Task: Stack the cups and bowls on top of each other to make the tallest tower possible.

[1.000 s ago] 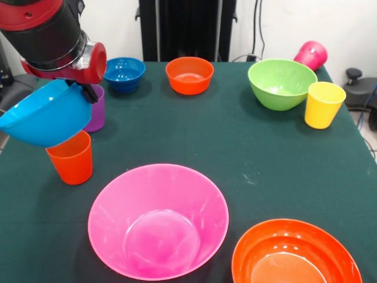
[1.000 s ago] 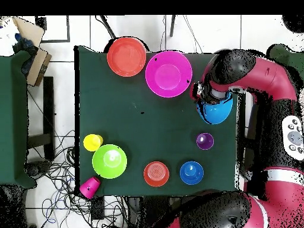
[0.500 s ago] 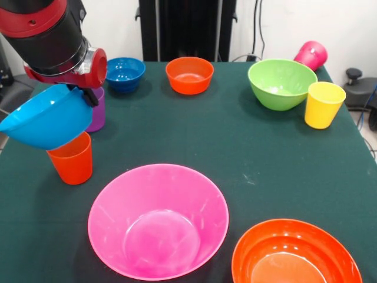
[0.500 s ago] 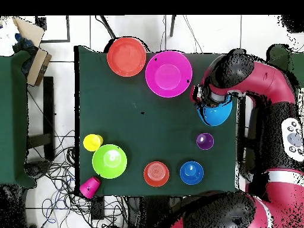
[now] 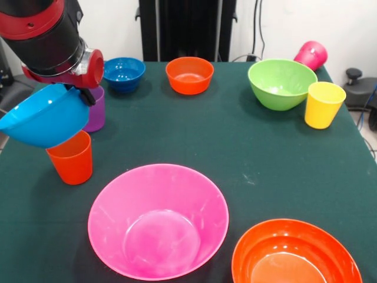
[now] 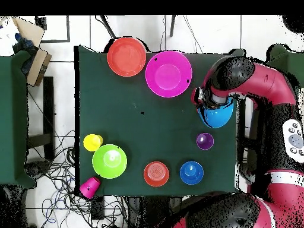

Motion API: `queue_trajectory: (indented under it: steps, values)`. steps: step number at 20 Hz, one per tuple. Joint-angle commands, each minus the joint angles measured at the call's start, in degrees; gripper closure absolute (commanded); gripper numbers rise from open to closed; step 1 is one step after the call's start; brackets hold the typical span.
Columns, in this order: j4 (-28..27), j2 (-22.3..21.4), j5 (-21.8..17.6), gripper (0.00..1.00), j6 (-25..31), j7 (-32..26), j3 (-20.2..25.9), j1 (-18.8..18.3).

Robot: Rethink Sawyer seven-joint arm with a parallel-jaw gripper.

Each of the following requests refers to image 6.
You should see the light blue bowl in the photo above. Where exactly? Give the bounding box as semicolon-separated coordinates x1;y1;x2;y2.
197;97;235;129

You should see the large pink bowl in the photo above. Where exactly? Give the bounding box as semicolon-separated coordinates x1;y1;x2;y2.
145;50;194;99

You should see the small dark blue bowl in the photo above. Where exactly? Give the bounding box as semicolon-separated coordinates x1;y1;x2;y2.
179;161;204;185

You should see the large shallow orange bowl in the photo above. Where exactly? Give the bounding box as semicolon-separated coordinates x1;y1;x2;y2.
106;37;147;78

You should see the green bowl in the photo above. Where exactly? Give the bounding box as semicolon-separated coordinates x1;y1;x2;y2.
91;144;128;179

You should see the purple cup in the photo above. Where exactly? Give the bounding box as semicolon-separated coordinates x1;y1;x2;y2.
196;132;214;151

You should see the dark green table cloth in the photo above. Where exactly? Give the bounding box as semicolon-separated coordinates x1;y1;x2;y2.
74;45;247;198

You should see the small orange bowl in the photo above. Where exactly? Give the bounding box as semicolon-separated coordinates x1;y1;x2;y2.
143;161;170;188

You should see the green cloth covered table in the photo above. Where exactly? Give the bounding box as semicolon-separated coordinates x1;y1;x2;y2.
265;43;304;90
0;50;37;189

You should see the yellow cup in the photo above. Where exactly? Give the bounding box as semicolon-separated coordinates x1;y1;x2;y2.
83;134;105;152

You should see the pink cup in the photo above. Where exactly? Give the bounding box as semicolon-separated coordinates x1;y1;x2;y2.
78;176;102;200

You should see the brown cardboard box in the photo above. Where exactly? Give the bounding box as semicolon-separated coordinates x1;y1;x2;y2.
26;47;52;87

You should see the beige board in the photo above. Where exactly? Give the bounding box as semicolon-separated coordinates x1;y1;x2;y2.
11;15;46;48

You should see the black camera tripod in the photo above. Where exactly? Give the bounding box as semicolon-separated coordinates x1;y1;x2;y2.
94;15;177;40

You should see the tangle of black cables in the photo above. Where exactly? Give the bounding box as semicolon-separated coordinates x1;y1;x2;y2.
27;128;130;228

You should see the black stool frame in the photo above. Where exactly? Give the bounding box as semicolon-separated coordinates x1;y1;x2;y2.
27;76;56;163

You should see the black floor frame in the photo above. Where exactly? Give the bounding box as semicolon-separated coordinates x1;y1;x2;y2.
34;15;71;44

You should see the black pedestal leg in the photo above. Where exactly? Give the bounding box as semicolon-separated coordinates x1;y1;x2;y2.
23;160;51;180

